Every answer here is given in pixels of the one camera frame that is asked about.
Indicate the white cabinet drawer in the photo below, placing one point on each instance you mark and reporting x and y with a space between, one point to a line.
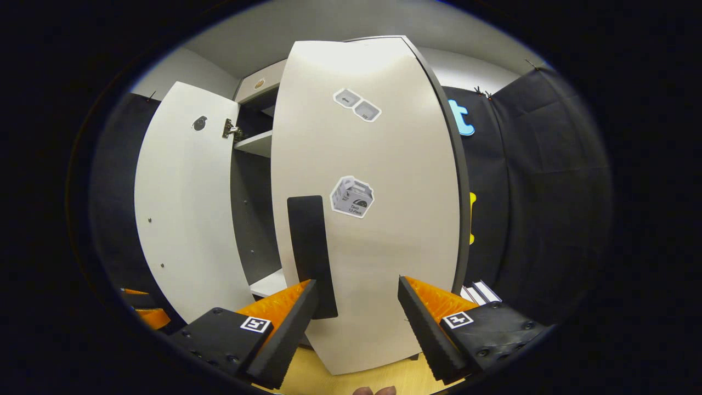
263 82

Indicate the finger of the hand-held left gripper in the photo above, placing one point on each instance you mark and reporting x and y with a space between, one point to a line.
140 300
153 318

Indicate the white cabinet shelf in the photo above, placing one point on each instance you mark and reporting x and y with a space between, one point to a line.
258 144
271 284

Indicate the metal door hinge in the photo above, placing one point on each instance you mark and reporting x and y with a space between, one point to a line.
231 130

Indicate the aluminium rail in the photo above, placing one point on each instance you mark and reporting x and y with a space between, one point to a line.
480 292

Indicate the black backdrop cloth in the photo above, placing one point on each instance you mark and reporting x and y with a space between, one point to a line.
548 219

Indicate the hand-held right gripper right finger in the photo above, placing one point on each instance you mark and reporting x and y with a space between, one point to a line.
425 334

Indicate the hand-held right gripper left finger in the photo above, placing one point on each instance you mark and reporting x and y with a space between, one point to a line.
288 334

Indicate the white cabinet door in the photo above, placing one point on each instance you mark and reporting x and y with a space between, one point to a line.
186 208
395 247

